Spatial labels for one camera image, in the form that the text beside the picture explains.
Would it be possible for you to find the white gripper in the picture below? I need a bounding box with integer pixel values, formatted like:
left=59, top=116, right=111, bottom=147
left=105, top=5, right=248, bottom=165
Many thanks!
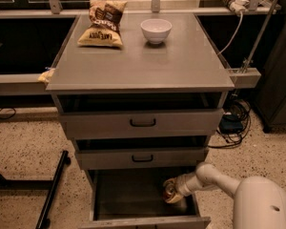
left=163, top=173, right=197, bottom=203

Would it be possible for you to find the orange coke can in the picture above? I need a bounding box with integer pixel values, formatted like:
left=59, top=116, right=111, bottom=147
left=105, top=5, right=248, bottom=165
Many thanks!
left=163, top=184, right=176, bottom=198

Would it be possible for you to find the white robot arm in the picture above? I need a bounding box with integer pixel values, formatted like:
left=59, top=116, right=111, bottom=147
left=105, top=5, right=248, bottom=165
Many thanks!
left=163, top=162, right=286, bottom=229

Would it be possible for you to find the grey bottom drawer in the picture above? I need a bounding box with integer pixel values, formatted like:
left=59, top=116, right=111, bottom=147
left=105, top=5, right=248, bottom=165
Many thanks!
left=79, top=167, right=211, bottom=229

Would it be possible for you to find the grey drawer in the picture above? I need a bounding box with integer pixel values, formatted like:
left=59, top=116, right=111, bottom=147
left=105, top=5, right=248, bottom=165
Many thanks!
left=75, top=147, right=208, bottom=170
left=79, top=167, right=211, bottom=229
left=59, top=109, right=223, bottom=139

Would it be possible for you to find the grey top drawer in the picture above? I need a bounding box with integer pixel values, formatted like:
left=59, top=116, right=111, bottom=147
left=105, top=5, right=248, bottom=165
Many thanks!
left=59, top=109, right=223, bottom=139

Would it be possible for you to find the grey drawer cabinet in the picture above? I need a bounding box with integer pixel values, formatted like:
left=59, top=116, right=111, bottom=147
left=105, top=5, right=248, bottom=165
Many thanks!
left=46, top=12, right=235, bottom=229

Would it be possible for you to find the grey middle drawer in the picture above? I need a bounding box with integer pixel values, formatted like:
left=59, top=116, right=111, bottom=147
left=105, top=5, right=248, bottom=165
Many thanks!
left=75, top=147, right=208, bottom=170

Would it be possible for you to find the dark grey cabinet right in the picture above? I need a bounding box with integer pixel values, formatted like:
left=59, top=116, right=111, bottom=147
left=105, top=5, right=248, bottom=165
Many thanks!
left=254, top=0, right=286, bottom=133

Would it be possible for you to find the black floor stand bar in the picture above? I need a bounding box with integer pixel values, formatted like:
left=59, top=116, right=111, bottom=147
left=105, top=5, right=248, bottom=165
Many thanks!
left=35, top=151, right=71, bottom=229

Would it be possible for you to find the white ceramic bowl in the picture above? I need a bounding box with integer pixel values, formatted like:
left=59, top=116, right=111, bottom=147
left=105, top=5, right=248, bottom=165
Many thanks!
left=140, top=19, right=173, bottom=44

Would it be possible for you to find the metal diagonal rod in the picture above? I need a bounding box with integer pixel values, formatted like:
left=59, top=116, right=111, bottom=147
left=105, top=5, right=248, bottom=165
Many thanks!
left=238, top=0, right=278, bottom=73

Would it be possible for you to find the yellow sponge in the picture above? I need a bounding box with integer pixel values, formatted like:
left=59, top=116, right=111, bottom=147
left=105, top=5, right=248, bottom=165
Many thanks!
left=38, top=69, right=55, bottom=84

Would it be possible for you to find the yellow brown chip bag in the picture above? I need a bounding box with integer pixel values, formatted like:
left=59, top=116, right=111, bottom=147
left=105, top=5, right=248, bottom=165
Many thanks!
left=77, top=0, right=127, bottom=48

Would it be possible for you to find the white power strip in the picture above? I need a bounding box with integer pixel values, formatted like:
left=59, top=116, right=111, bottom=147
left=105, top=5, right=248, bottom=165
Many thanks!
left=221, top=0, right=247, bottom=15

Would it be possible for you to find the black cable bundle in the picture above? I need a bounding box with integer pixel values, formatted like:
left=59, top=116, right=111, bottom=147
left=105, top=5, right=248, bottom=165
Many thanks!
left=208, top=97, right=252, bottom=150

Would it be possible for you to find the white power cable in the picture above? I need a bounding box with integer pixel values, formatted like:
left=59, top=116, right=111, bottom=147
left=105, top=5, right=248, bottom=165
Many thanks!
left=216, top=10, right=244, bottom=56

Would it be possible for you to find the black floor cable left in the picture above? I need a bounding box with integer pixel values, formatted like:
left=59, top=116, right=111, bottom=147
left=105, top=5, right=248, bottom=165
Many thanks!
left=0, top=107, right=17, bottom=120

